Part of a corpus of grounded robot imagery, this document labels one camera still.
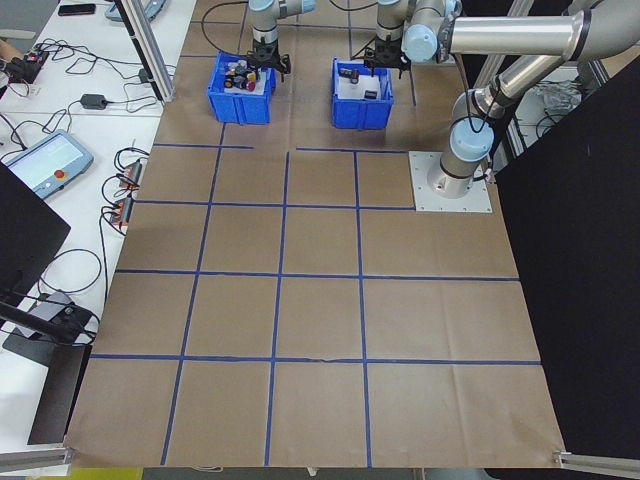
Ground blue plastic button bin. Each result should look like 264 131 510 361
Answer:
206 49 278 126

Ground blue plastic battery bin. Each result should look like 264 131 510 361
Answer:
331 57 396 131

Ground white foam liner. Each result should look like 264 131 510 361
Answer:
337 69 389 101

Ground grey blue teach pendant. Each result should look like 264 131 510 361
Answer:
0 128 96 201
104 0 169 22

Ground black orange usb adapter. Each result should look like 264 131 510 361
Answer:
112 197 135 229
124 159 146 189

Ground black monitor panel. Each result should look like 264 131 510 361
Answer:
0 162 72 304

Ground grey flat device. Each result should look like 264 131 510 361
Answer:
29 292 76 326

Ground dark brown board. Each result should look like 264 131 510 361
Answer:
27 344 94 446

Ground tall aluminium post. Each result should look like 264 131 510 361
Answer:
112 0 176 104

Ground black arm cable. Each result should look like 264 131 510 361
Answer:
449 49 504 181

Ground aluminium frame bar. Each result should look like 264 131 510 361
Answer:
474 0 532 96
574 59 609 94

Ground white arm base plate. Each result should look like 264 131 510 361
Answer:
408 149 495 214

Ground black frame cover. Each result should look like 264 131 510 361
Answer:
457 0 640 464

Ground black stand base plate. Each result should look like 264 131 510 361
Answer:
2 299 99 369

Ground aluminium profile rail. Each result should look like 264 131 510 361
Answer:
552 448 640 472
0 446 76 472

